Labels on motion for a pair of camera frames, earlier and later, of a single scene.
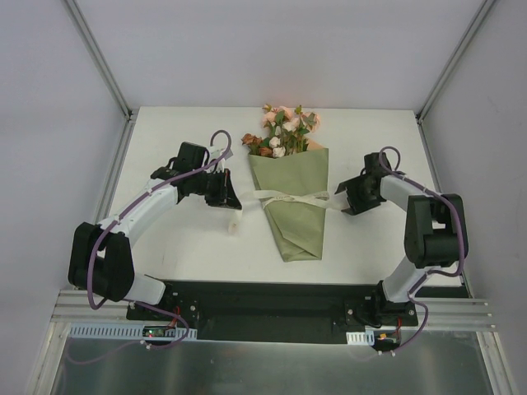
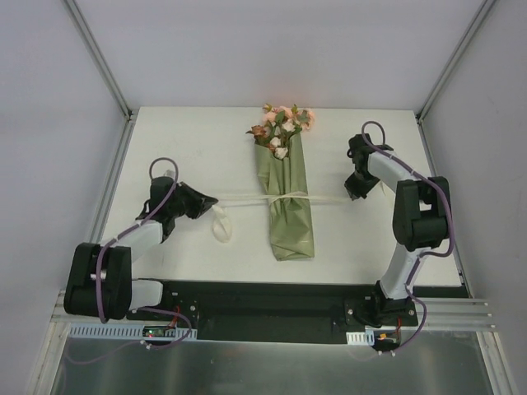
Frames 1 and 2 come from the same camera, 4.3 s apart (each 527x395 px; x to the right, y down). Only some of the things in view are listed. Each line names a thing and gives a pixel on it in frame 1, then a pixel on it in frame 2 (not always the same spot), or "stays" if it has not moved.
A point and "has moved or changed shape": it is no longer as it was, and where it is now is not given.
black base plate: x=268 y=311 stays
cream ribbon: x=319 y=198 -> x=221 y=225
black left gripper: x=222 y=188 -> x=188 y=202
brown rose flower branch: x=254 y=143 -> x=258 y=132
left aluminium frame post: x=100 y=59 stays
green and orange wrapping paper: x=297 y=225 has moved or changed shape
